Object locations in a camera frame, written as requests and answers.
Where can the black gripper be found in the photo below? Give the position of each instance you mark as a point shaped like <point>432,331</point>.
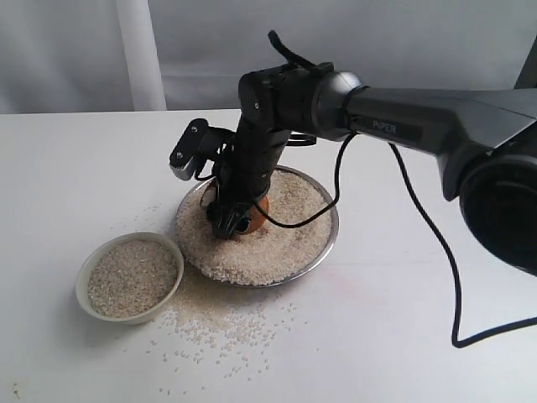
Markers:
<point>242,172</point>

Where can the brown wooden cup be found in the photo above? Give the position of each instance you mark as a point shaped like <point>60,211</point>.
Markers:
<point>211,193</point>

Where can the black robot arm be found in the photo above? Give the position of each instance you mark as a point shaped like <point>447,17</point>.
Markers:
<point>484,143</point>

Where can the rice on steel plate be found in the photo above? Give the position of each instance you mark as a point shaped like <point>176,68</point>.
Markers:
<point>293,235</point>

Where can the rice in white bowl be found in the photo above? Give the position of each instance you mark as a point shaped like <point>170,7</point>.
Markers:
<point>131,278</point>

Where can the spilled rice grains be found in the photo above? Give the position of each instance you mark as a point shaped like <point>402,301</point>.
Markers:
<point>216,343</point>

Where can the white ceramic bowl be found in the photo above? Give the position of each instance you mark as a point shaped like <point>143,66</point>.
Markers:
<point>81,291</point>

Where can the round steel plate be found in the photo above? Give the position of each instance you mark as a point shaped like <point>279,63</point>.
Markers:
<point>331,243</point>

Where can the white backdrop curtain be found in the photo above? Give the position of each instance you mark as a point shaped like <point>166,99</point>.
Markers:
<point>111,56</point>

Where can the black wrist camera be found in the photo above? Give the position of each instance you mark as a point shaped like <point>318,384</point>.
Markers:
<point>199,143</point>

